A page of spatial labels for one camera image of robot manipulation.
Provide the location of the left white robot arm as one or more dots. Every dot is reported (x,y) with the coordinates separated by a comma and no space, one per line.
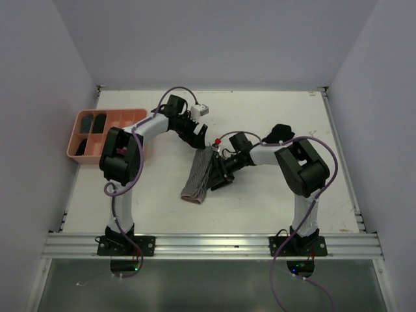
(122,158)

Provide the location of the grey striped underwear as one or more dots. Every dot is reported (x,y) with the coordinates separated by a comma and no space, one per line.
(86,122)
(195,188)

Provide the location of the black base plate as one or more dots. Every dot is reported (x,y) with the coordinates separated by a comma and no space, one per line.
(145,243)
(312,245)

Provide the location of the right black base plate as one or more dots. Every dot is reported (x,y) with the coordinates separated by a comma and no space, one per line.
(312,245)

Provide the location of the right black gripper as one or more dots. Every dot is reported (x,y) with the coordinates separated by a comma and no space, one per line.
(220,174)

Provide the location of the aluminium mounting rail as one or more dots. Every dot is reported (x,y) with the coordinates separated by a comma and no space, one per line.
(356,246)

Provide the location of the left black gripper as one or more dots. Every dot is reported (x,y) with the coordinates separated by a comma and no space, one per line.
(197,141)

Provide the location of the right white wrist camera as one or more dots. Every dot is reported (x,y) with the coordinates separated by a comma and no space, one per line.
(217,145)

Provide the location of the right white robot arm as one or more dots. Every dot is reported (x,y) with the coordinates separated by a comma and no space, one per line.
(304,170)

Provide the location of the pink divided organizer tray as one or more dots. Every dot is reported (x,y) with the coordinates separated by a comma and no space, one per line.
(90,130)

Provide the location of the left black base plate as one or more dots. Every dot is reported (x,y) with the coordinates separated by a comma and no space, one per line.
(145,243)

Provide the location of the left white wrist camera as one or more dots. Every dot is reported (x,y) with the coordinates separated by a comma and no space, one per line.
(198,110)

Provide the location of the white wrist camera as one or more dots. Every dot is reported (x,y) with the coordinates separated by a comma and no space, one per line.
(198,110)
(217,145)

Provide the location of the grey striped rolled underwear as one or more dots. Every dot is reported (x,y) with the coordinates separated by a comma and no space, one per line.
(86,122)

